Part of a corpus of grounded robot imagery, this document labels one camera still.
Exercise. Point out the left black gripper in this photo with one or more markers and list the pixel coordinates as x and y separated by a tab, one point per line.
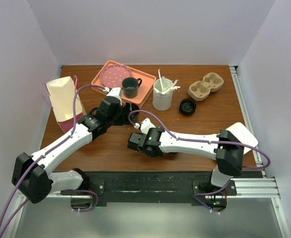
123	120

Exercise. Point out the cream and pink paper bag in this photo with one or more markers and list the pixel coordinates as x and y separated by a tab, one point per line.
66	108

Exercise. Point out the black plastic cup stack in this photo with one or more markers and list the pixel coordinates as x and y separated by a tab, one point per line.
133	107

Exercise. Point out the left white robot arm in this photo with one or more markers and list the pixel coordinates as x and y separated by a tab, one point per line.
34	174

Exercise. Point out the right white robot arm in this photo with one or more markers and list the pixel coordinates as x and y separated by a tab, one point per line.
224	148

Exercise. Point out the dark green mug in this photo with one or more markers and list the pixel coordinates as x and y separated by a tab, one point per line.
130	86

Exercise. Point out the pink polka dot plate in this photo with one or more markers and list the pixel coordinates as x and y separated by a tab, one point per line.
112	76

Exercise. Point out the white cylindrical container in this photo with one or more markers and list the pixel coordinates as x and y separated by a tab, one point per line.
161	101

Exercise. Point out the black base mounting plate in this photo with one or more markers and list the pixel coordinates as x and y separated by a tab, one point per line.
159	187

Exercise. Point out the white wrapped straw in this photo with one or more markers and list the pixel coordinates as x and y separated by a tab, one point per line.
161	83

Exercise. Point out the brown cardboard cup carrier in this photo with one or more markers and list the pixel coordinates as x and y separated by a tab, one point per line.
201	89

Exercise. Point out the white square plate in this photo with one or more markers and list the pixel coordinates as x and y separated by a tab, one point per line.
241	132

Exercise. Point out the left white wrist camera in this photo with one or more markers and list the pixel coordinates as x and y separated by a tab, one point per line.
115	92

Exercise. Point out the aluminium frame rail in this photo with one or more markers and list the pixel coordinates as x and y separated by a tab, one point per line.
239	92

